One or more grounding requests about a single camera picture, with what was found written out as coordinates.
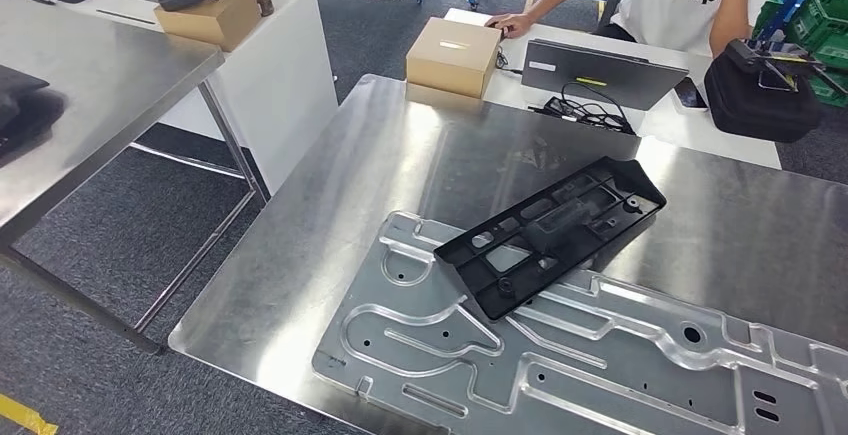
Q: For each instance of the person's right hand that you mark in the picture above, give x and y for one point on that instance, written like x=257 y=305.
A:
x=511 y=24

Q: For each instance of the black plastic mounting plate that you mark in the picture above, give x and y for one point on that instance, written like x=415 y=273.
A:
x=563 y=226

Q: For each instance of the person's left forearm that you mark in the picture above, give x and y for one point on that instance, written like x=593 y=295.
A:
x=729 y=14

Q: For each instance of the stainless steel workbench table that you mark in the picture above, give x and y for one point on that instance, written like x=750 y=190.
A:
x=729 y=233

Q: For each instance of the brown cardboard box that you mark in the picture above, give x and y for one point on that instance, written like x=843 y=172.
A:
x=205 y=21
x=454 y=54

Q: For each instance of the grey office chair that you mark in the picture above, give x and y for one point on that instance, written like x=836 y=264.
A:
x=613 y=4

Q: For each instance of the person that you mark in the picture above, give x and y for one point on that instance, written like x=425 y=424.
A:
x=676 y=8

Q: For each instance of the white office desk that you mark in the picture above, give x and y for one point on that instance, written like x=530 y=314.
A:
x=669 y=128

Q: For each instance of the black smartphone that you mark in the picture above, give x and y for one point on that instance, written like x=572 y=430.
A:
x=690 y=94

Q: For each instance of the white desk with side panel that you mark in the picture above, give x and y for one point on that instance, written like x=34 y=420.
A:
x=291 y=87

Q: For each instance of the stamped sheet metal panel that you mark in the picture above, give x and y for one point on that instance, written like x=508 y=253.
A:
x=596 y=386

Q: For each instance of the black soft bag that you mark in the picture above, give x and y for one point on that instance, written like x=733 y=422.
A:
x=20 y=107

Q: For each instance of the yellow floor tape strip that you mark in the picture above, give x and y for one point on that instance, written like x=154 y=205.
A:
x=26 y=415

